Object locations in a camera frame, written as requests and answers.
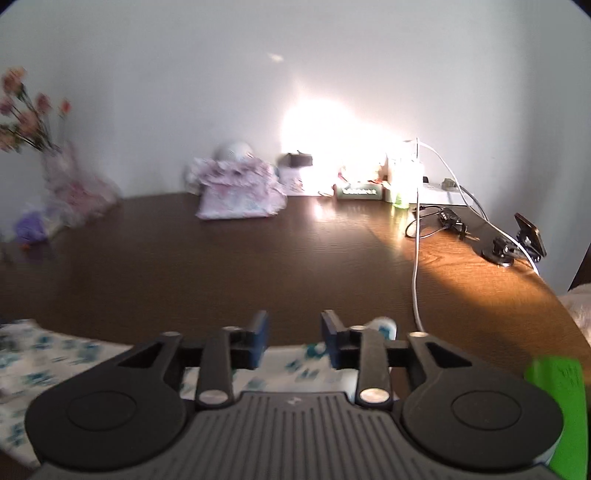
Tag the white dome lamp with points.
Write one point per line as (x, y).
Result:
(234, 150)

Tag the pink flower bouquet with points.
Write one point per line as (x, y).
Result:
(27, 115)

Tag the white fluffy cloth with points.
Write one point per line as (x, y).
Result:
(579, 307)

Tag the pink floral ruffled garment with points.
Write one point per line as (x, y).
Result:
(240, 201)

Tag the white blue-flower garment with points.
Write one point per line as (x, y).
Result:
(46, 360)

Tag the bright green object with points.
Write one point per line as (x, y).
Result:
(556, 410)

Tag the clear printed plastic bag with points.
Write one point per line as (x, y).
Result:
(87, 198)

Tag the white power strip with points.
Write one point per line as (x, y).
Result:
(441, 194)

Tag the pink garment with purple trim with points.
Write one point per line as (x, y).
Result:
(233, 170)

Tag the purple tissue pack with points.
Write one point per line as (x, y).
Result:
(32, 226)

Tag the black smartphone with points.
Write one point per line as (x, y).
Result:
(532, 235)

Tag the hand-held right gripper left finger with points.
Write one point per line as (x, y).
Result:
(258, 339)

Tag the white plastic bottle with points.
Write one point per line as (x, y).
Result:
(405, 177)

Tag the patterned flower vase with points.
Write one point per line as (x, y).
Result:
(60, 168)

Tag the small black box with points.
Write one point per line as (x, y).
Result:
(299, 159)

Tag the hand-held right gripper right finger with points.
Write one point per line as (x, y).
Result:
(331, 339)

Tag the small boxes by wall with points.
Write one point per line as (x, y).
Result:
(359, 192)

